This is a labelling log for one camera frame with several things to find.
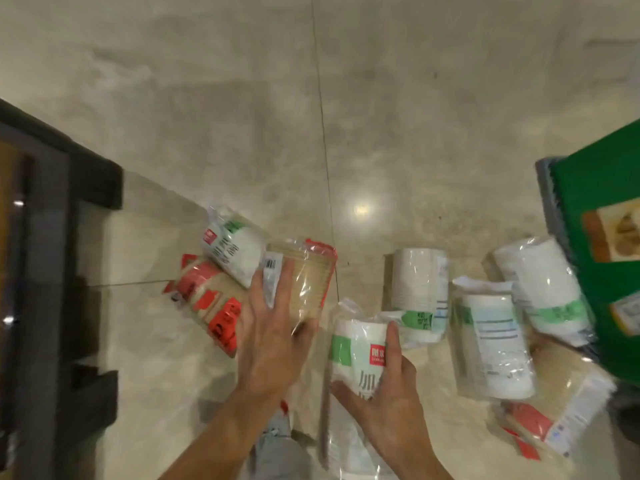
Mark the person's right hand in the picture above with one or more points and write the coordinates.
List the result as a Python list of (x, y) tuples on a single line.
[(395, 414)]

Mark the person's left hand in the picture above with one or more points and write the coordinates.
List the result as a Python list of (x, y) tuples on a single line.
[(270, 354)]

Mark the person's right thumb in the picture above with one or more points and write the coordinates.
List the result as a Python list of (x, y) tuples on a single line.
[(350, 392)]

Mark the person's left middle finger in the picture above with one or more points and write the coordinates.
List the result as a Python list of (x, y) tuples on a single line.
[(256, 294)]

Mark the person's left thumb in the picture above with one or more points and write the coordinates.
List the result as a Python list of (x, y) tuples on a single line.
[(307, 328)]

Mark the white paper cup pack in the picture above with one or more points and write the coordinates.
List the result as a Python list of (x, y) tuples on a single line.
[(420, 289), (235, 247), (492, 344), (547, 289), (357, 354)]

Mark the brown paper cup pack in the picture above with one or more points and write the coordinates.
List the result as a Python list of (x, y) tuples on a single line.
[(312, 274), (560, 399), (210, 304)]

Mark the person's right forearm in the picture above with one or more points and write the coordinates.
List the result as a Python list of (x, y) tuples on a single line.
[(425, 472)]

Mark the person's left forearm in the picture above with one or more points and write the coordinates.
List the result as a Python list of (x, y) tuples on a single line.
[(225, 439)]

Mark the person's light blue jeans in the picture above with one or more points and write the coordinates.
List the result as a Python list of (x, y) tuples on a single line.
[(282, 452)]

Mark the green cardboard box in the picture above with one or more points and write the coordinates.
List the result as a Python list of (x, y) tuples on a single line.
[(595, 184)]

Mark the dark metal shelf frame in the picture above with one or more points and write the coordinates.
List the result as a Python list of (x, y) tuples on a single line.
[(45, 244)]

